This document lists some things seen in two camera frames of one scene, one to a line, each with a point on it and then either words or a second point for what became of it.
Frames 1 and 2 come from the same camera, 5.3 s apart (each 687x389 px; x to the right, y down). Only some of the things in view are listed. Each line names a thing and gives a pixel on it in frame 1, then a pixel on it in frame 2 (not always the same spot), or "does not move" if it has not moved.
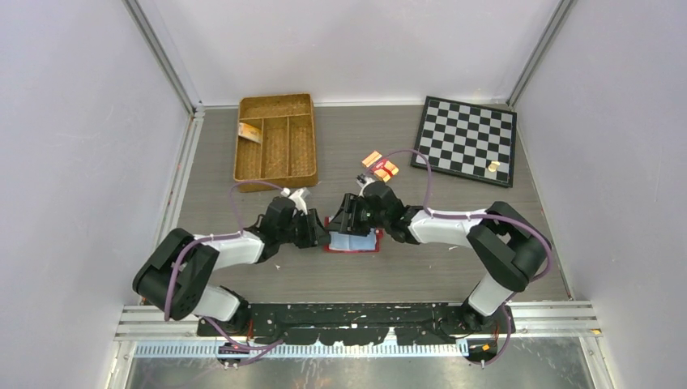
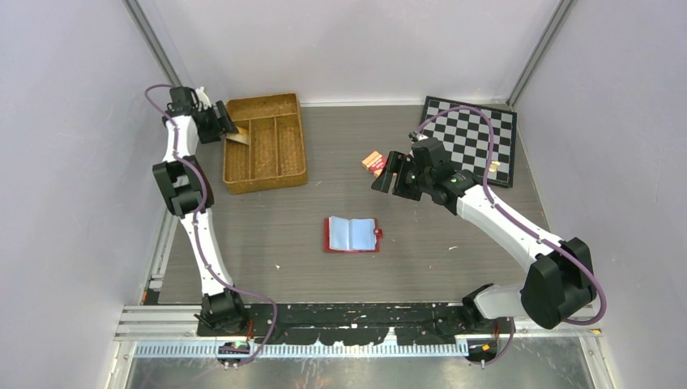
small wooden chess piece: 492,166 does not move
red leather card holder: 350,242 does not move
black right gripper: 341,222 to 397,163
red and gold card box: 382,168 does not move
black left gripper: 314,235 to 221,126
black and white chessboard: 462,138 does not move
